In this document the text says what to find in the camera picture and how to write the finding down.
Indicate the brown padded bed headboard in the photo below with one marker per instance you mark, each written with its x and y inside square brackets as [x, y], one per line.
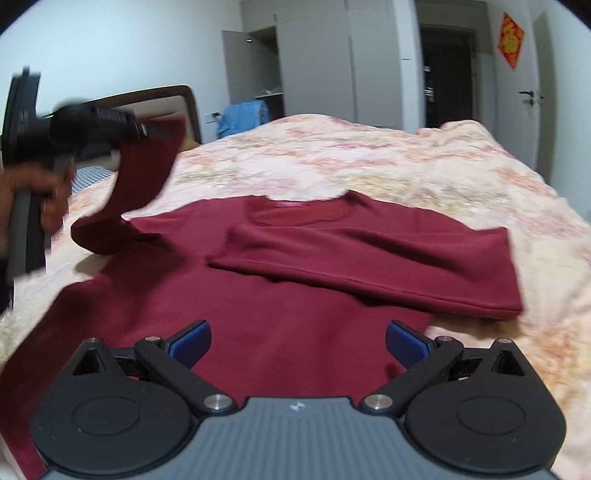
[157, 104]

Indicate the floral peach blanket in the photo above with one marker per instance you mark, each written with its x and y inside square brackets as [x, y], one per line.
[369, 152]

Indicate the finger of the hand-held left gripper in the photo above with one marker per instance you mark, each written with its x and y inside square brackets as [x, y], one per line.
[154, 129]

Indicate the white wall socket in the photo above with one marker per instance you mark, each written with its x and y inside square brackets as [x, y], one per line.
[213, 116]

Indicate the red square wall decoration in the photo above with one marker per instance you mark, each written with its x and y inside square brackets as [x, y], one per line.
[510, 40]

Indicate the blue checkered pillow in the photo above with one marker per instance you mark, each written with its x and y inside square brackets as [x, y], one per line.
[90, 177]

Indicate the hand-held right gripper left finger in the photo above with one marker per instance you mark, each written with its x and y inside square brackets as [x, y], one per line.
[194, 342]

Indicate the dark red sweater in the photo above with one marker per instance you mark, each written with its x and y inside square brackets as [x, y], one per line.
[286, 314]

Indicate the grey wardrobe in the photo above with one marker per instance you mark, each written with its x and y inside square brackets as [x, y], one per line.
[318, 60]

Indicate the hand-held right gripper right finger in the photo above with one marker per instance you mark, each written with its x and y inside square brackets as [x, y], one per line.
[406, 344]

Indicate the white door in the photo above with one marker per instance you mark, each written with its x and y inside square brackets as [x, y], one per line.
[521, 134]

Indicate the blue cloth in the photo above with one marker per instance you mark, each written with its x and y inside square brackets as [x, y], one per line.
[242, 117]

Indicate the person's left hand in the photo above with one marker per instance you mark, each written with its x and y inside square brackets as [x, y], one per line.
[27, 182]

